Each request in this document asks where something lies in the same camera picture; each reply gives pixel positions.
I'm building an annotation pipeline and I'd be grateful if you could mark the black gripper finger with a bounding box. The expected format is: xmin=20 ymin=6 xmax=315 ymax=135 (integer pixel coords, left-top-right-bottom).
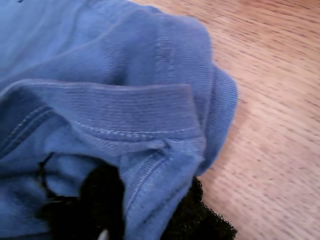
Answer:
xmin=36 ymin=152 xmax=126 ymax=240
xmin=162 ymin=176 xmax=238 ymax=240

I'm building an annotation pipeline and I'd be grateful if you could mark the blue printed T-shirt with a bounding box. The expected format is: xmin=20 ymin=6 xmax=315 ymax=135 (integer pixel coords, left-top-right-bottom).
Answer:
xmin=0 ymin=0 xmax=240 ymax=240

